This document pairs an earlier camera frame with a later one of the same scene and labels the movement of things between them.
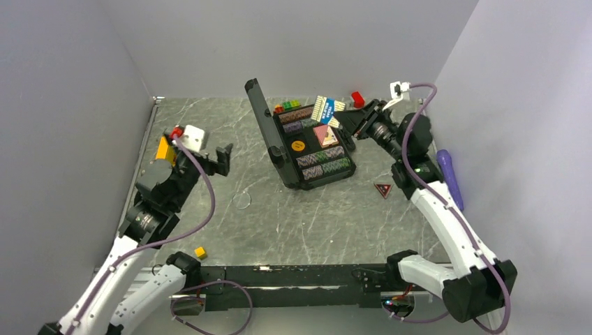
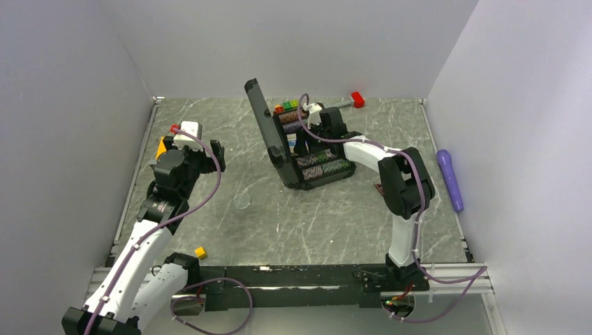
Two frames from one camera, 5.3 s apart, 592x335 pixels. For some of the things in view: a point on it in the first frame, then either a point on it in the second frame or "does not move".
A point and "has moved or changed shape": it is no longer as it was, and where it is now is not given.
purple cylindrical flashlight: [445, 162] does not move
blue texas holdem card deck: [324, 110] has moved or changed shape
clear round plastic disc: [241, 199] does not move
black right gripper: [358, 123] → [301, 147]
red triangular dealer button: [383, 189] does not move
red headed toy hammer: [358, 100] does not move
